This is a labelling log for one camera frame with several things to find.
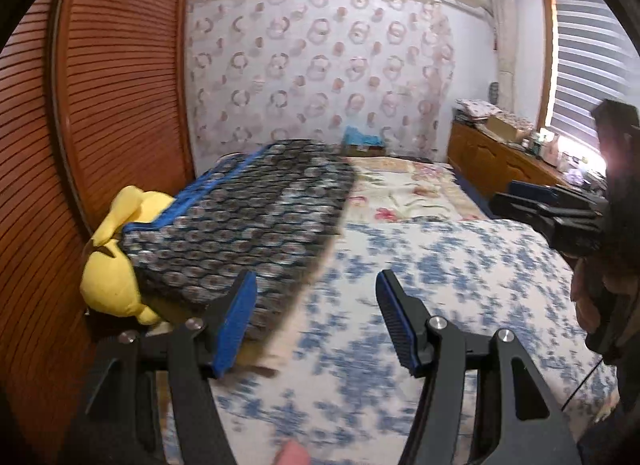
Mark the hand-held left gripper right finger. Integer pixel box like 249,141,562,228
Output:
375,269,583,465

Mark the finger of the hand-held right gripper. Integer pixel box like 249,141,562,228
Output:
488,192,557,242
507,180,607,207

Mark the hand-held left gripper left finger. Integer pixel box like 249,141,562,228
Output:
60,270,258,465

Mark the navy circle-patterned shirt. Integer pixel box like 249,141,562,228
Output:
120,139,358,346

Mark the person's right hand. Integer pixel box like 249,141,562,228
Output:
570,256,610,342

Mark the person's left hand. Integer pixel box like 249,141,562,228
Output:
275,440,311,465

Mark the pink bottle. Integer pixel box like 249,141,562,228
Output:
542,130,561,166

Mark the navy bed sheet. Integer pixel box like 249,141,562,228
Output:
450,162,496,220

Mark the long wooden cabinet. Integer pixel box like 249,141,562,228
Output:
446,120,608,211

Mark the open cardboard box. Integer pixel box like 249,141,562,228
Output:
485,112,533,144

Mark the white blue-flowered blanket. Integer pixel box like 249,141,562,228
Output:
160,218,618,465

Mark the patterned folded cloth stack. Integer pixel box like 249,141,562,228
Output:
455,98,501,122

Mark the grey striped window blind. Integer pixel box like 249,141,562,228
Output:
550,0,640,156

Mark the yellow plush toy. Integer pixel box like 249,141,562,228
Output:
80,186,176,328

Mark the white pipe cover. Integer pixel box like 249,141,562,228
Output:
485,0,518,116

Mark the small brown cardboard box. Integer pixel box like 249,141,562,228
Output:
345,142,387,157

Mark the blue folded cloth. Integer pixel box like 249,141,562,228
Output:
342,126,383,147

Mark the person's dark clothing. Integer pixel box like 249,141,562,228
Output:
575,360,640,465

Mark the circle-patterned white curtain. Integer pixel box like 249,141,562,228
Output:
187,0,456,163

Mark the brown louvred wooden wardrobe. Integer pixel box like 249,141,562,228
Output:
0,0,196,446

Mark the wooden window frame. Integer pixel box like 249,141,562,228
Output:
537,0,596,133

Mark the thin black cable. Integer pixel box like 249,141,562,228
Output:
560,355,601,411

